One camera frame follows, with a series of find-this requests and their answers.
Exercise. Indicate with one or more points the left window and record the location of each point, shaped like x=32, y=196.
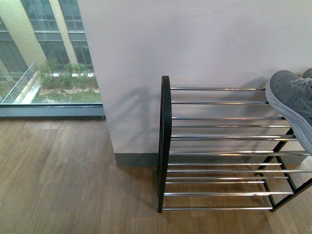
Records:
x=46, y=70

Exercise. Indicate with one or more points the grey sneaker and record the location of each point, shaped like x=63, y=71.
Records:
x=291, y=96
x=307, y=73

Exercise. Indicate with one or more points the black metal shoe rack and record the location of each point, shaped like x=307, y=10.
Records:
x=226, y=148

